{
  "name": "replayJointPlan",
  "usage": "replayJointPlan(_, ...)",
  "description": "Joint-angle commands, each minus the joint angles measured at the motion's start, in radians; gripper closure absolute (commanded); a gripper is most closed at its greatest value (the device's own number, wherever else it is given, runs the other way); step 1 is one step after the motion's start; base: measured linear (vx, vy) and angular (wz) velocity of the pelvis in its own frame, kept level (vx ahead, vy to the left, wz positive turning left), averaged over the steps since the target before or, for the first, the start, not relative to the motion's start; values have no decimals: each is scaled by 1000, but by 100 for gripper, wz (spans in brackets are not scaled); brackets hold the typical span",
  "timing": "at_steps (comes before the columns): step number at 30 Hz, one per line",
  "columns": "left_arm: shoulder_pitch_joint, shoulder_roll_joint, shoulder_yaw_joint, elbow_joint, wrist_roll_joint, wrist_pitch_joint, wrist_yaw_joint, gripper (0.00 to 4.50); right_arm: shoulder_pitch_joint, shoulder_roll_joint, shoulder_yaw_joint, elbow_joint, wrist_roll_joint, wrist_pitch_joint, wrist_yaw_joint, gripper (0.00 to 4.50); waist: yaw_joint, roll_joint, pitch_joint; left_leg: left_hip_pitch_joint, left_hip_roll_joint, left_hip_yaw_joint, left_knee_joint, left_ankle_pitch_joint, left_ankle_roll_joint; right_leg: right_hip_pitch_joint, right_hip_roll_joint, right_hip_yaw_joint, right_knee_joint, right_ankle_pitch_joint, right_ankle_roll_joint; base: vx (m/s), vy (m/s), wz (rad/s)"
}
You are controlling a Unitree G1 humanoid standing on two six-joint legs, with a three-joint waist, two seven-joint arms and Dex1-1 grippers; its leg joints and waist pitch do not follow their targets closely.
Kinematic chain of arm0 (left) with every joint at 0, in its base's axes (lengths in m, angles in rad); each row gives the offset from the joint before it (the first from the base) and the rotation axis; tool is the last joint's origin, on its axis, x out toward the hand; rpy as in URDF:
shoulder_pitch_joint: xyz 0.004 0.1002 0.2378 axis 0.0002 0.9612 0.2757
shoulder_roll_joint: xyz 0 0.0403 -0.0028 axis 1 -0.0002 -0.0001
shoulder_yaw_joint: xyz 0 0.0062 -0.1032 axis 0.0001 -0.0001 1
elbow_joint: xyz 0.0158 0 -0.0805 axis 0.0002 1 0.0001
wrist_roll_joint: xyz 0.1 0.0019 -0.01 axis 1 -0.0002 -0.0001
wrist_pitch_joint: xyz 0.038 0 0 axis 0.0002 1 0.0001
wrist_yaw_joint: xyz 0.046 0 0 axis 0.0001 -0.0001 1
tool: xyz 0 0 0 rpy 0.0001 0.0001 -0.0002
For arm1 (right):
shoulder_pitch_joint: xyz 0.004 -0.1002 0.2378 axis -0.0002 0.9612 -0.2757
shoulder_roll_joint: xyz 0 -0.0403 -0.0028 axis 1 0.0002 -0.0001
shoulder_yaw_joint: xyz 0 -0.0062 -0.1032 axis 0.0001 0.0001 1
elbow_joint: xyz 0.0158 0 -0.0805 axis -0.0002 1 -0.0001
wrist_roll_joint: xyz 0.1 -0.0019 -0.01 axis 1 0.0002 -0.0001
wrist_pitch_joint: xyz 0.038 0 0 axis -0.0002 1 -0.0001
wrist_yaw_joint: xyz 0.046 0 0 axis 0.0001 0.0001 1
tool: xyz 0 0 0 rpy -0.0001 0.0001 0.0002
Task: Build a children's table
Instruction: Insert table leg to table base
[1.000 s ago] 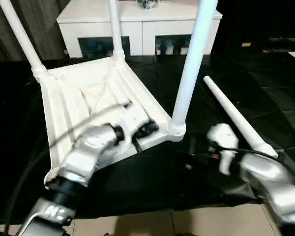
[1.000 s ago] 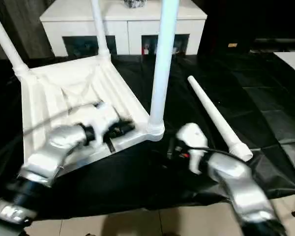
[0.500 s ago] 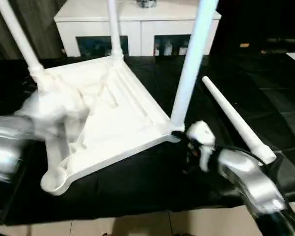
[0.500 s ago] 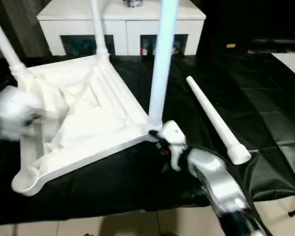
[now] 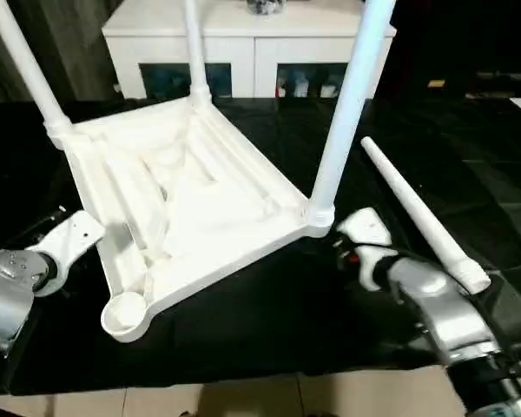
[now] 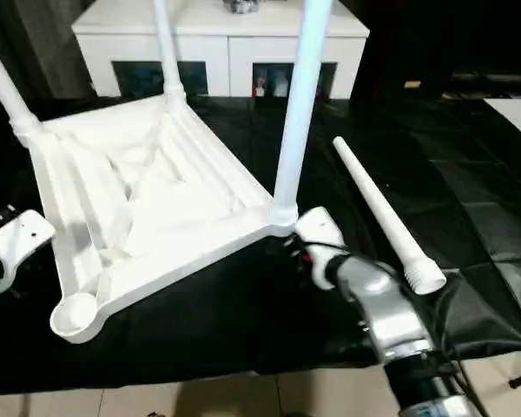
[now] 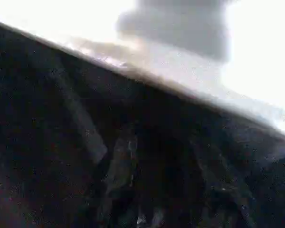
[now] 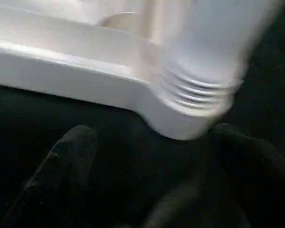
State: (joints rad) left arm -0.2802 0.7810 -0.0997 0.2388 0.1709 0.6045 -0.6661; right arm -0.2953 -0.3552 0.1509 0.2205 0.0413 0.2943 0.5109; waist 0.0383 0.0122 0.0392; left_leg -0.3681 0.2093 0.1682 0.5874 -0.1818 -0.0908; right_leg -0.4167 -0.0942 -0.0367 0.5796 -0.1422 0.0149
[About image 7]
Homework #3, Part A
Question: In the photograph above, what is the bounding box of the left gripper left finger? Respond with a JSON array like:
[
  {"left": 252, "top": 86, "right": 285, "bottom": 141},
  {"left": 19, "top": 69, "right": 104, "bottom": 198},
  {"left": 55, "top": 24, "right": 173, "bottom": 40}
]
[{"left": 95, "top": 135, "right": 141, "bottom": 228}]

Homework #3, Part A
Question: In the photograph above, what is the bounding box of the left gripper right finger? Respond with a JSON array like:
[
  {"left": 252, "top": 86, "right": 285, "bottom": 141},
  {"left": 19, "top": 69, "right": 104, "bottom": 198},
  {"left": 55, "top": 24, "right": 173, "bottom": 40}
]
[{"left": 187, "top": 142, "right": 257, "bottom": 228}]

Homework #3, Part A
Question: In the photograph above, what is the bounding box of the black mat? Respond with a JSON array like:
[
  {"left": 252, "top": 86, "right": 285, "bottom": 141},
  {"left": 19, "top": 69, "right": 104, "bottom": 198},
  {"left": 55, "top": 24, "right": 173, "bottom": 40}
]
[{"left": 0, "top": 19, "right": 285, "bottom": 228}]

